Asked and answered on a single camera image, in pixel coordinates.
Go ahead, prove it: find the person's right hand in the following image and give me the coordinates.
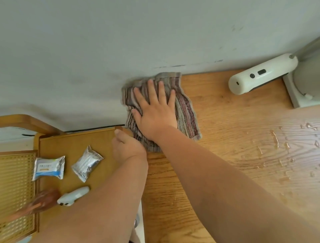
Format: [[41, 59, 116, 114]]
[[131, 79, 178, 142]]

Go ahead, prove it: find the white cylinder appliance square base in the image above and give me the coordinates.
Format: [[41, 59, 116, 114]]
[[282, 37, 320, 109]]

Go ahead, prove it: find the silver foil packet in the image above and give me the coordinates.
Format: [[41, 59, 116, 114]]
[[71, 145, 104, 183]]

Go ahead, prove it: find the striped cleaning cloth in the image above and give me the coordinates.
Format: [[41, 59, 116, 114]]
[[122, 72, 202, 153]]

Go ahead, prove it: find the white controller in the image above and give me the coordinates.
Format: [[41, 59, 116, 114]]
[[57, 186, 90, 207]]

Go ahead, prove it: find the blue white wipes packet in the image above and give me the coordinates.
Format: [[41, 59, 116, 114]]
[[32, 156, 66, 182]]

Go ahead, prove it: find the brown spray bottle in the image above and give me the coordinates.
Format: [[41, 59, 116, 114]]
[[10, 188, 60, 221]]

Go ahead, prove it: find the person's right forearm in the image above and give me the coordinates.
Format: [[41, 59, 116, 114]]
[[152, 125, 320, 243]]

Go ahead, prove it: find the white oblong device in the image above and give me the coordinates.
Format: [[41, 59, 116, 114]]
[[228, 53, 299, 95]]

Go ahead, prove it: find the black cable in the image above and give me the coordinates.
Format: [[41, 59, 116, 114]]
[[64, 124, 127, 133]]

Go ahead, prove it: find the person's left forearm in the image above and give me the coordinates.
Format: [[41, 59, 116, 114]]
[[32, 153, 149, 243]]

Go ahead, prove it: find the person's left hand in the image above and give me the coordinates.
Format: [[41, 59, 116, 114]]
[[111, 129, 148, 163]]

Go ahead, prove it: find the wooden rattan chair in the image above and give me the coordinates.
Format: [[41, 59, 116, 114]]
[[0, 114, 144, 243]]

